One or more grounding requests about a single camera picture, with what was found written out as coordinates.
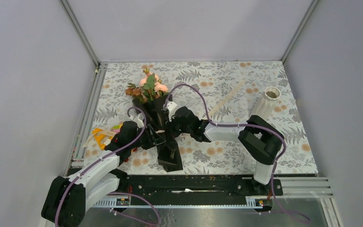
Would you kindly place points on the aluminium frame rail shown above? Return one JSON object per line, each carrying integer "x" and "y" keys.
{"x": 79, "y": 31}

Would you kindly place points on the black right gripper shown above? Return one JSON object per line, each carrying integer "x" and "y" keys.
{"x": 170, "y": 125}

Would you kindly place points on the orange toy block cart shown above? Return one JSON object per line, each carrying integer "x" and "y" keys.
{"x": 107, "y": 151}

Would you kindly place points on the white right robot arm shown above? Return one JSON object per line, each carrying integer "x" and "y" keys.
{"x": 264, "y": 143}

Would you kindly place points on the white ribbed ceramic vase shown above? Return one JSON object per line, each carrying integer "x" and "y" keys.
{"x": 266, "y": 103}

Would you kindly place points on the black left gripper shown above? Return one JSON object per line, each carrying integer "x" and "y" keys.
{"x": 153, "y": 139}

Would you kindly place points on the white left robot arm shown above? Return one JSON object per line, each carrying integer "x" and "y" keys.
{"x": 69, "y": 198}

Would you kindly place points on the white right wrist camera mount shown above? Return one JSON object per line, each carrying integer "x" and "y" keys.
{"x": 171, "y": 107}

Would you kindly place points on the peach flower bouquet black wrap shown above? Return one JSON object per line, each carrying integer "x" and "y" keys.
{"x": 150, "y": 96}

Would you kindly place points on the cream ribbon with gold text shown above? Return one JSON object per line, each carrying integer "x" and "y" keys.
{"x": 227, "y": 97}

